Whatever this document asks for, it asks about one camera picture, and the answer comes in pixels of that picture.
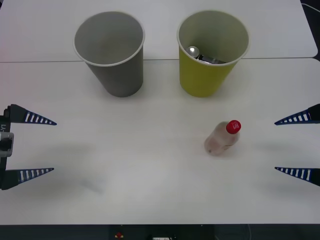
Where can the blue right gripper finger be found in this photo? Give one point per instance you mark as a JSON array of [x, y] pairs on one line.
[[305, 173], [305, 117]]

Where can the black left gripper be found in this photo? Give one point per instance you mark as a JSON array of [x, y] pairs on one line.
[[4, 125]]

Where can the clear plastic bottle red cap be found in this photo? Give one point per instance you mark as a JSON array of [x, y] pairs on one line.
[[221, 140]]

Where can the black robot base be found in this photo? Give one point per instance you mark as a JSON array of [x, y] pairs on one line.
[[62, 232]]

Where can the black drink can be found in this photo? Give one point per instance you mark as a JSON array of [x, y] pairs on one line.
[[210, 60]]

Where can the yellow-green plastic waste bin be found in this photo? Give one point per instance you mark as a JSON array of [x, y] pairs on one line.
[[200, 80]]

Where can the red button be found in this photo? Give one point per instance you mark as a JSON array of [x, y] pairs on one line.
[[119, 235]]

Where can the grey plastic waste bin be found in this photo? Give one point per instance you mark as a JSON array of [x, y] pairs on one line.
[[117, 75]]

